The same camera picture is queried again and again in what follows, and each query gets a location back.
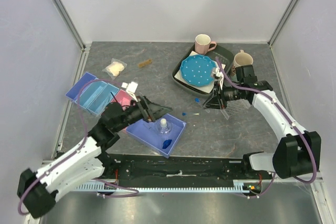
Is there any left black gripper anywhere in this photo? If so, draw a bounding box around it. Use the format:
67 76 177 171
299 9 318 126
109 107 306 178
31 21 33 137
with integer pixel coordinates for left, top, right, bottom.
114 94 172 132

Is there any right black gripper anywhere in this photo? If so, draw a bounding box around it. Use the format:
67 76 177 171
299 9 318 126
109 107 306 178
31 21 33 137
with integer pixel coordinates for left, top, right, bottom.
203 80 244 110

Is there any round flask white stopper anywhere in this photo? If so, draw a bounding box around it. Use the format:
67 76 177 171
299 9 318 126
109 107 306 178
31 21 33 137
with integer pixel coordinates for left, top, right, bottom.
154 118 173 136

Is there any clear test tube rack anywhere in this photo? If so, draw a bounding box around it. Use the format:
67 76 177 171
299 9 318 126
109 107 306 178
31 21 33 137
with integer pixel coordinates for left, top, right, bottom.
220 99 250 120

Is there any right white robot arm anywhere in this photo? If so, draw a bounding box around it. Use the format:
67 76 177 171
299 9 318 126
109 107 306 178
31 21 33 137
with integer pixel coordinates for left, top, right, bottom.
203 65 321 184

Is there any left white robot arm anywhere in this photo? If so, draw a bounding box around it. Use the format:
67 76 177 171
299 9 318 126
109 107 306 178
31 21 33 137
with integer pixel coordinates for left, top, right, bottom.
17 96 172 218

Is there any white square plate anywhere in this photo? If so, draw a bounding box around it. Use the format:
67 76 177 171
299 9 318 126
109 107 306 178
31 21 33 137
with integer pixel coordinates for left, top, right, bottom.
173 51 218 94

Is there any blue polka dot plate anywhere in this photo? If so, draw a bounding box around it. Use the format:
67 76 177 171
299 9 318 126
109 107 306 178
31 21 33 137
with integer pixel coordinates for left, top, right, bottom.
180 55 217 87

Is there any tan test tube brush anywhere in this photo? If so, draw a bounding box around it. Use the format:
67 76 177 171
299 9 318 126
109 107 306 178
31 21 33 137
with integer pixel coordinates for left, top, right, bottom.
123 59 153 74

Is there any dark green plastic tray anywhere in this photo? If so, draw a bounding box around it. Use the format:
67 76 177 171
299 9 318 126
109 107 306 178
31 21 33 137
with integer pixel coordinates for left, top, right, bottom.
172 45 234 97

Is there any cream floral mug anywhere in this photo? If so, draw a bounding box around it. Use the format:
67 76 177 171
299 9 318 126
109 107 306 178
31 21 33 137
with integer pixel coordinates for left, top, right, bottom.
230 49 254 77

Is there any bag of cotton balls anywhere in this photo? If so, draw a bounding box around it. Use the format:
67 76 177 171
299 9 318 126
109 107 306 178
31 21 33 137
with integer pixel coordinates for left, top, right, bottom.
102 58 127 80

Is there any pink ceramic mug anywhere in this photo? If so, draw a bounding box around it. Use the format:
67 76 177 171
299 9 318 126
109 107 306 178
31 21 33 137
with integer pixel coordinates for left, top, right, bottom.
194 34 217 55

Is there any multicolour compartment organizer tray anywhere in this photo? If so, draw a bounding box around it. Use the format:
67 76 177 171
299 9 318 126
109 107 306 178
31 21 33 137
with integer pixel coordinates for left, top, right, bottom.
66 72 186 158

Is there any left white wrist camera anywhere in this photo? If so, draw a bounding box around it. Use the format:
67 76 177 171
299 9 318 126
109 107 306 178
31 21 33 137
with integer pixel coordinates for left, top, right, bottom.
121 81 138 97

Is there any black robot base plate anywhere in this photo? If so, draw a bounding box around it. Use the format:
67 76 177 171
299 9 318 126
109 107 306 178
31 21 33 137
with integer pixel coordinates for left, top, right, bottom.
101 154 272 188

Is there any slotted cable duct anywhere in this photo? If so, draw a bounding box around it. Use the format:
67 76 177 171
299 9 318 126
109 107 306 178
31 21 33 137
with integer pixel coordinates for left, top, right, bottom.
70 179 274 193

